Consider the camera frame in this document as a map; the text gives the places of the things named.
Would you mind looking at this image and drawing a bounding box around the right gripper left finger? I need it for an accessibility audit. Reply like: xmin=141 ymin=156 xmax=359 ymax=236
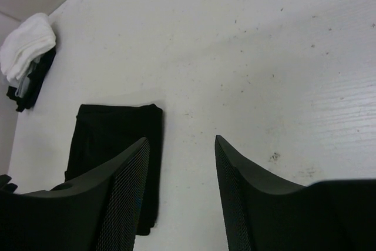
xmin=1 ymin=138 xmax=150 ymax=250

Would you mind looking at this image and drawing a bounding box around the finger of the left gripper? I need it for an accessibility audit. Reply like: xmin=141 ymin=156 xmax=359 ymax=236
xmin=0 ymin=175 xmax=18 ymax=193

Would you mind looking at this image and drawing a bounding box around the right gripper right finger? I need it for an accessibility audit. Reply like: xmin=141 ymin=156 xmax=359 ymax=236
xmin=215 ymin=136 xmax=375 ymax=250

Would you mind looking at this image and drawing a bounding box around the black tank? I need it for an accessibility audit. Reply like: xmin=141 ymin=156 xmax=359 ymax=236
xmin=6 ymin=47 xmax=56 ymax=112
xmin=65 ymin=104 xmax=164 ymax=236

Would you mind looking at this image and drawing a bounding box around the folded grey tank top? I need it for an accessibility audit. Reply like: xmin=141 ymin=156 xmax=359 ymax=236
xmin=15 ymin=61 xmax=37 ymax=98

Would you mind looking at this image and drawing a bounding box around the folded black tank top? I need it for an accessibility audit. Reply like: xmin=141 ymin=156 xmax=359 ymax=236
xmin=6 ymin=47 xmax=56 ymax=112

